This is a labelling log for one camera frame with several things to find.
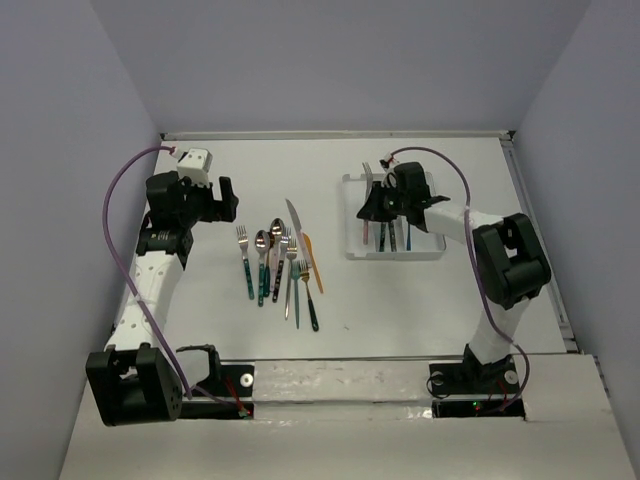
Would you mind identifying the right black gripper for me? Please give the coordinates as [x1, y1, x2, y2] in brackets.
[356, 181, 409, 223]

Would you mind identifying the pink handled fork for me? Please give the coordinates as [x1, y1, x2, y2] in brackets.
[362, 162, 373, 245]

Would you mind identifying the orange handled knife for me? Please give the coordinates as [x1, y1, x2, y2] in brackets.
[303, 232, 324, 294]

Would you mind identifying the gold fork green handle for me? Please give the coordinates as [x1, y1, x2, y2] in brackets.
[298, 260, 320, 332]

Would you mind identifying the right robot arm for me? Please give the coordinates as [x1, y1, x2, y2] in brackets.
[357, 159, 551, 399]

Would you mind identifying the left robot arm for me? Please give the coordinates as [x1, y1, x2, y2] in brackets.
[85, 171, 239, 427]

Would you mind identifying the white compartment tray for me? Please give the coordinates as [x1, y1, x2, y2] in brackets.
[341, 174, 447, 262]

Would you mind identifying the all silver fork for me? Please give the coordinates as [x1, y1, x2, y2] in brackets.
[284, 235, 297, 319]

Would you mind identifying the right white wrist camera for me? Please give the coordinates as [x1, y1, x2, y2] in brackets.
[379, 156, 399, 173]

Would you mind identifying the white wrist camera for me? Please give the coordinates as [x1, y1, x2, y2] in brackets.
[176, 148, 213, 187]
[379, 156, 399, 173]

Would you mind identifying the teal handled spoon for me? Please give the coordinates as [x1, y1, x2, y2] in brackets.
[254, 230, 270, 307]

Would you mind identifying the pink handled spoon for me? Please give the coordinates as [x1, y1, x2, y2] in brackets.
[267, 217, 285, 302]

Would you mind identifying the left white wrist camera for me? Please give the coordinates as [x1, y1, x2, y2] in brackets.
[176, 148, 213, 187]

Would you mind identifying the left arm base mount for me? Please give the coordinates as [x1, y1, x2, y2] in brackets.
[177, 362, 256, 421]

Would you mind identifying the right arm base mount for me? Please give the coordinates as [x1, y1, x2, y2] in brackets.
[426, 358, 525, 419]

